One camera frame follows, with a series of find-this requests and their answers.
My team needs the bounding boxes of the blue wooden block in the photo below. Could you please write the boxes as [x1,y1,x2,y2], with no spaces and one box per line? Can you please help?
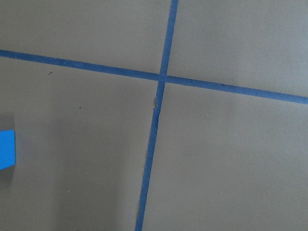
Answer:
[0,130,16,170]

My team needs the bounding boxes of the blue tape grid lines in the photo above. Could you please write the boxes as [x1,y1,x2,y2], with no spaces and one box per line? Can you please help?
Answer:
[0,0,308,231]

